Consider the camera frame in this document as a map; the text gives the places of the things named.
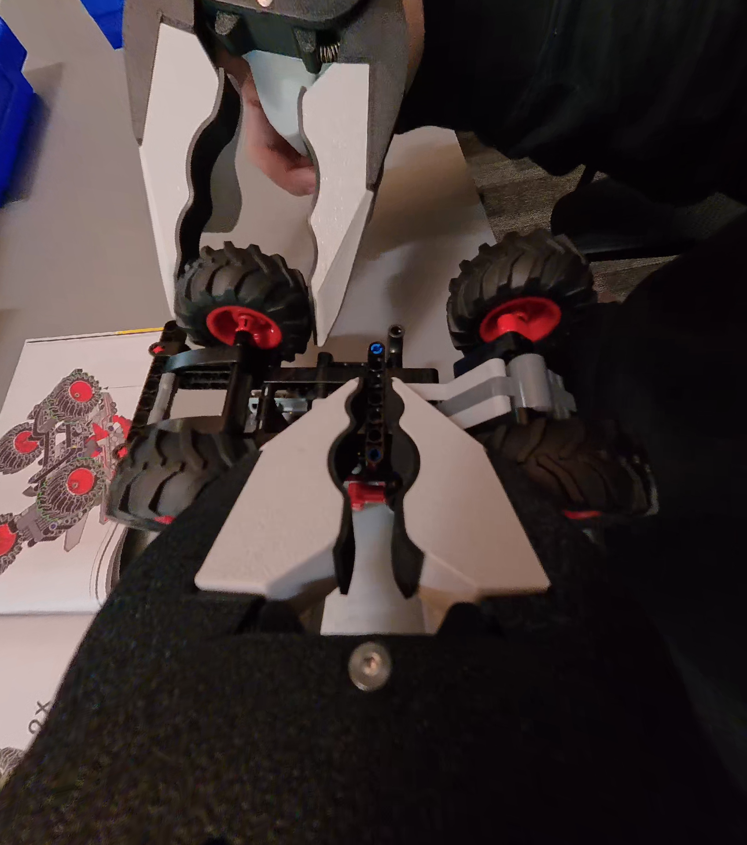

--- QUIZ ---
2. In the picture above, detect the grey desk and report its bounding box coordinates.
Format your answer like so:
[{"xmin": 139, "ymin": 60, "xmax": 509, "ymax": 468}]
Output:
[{"xmin": 0, "ymin": 0, "xmax": 501, "ymax": 845}]

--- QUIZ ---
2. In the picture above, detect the person's black clothing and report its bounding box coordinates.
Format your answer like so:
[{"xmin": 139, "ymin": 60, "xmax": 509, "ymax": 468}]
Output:
[{"xmin": 545, "ymin": 178, "xmax": 747, "ymax": 845}]

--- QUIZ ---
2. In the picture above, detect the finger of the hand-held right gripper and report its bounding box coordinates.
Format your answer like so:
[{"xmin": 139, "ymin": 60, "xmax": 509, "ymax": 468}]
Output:
[
  {"xmin": 299, "ymin": 62, "xmax": 375, "ymax": 349},
  {"xmin": 139, "ymin": 23, "xmax": 243, "ymax": 311}
]

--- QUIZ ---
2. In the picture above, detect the person's right forearm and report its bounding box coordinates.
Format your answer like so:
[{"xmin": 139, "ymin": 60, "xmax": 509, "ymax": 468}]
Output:
[{"xmin": 394, "ymin": 0, "xmax": 747, "ymax": 199}]

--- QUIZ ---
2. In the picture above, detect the person's right hand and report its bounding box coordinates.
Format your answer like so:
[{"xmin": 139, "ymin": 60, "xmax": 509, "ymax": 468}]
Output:
[{"xmin": 240, "ymin": 82, "xmax": 319, "ymax": 197}]

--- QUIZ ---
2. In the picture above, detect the toy monster truck chassis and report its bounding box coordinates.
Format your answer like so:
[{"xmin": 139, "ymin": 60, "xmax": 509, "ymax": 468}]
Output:
[{"xmin": 109, "ymin": 228, "xmax": 662, "ymax": 537}]

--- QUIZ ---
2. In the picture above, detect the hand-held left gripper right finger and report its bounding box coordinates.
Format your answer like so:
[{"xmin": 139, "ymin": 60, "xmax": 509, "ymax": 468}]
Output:
[{"xmin": 388, "ymin": 378, "xmax": 552, "ymax": 603}]

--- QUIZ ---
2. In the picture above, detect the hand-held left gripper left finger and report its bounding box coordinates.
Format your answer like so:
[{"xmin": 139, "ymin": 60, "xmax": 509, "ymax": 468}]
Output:
[{"xmin": 194, "ymin": 379, "xmax": 364, "ymax": 602}]

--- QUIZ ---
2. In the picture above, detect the open instruction booklet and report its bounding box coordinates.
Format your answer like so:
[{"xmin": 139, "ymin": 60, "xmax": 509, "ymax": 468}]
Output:
[{"xmin": 0, "ymin": 330, "xmax": 177, "ymax": 834}]

